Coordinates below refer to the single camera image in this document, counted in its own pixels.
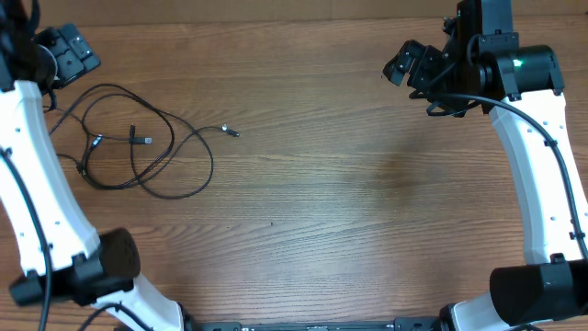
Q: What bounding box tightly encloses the thin black cable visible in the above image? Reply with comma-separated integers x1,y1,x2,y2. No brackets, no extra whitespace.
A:
48,82,175,190

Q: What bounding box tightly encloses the black labelled USB cable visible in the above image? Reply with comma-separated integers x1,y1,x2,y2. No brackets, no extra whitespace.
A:
81,91,215,200

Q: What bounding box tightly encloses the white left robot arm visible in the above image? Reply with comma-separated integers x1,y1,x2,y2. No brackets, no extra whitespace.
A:
1,1,196,330

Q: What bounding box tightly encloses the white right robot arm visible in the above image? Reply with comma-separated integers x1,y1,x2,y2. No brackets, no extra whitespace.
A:
383,0,587,330

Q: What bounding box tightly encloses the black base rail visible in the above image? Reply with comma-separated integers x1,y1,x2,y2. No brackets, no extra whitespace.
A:
185,317,457,331

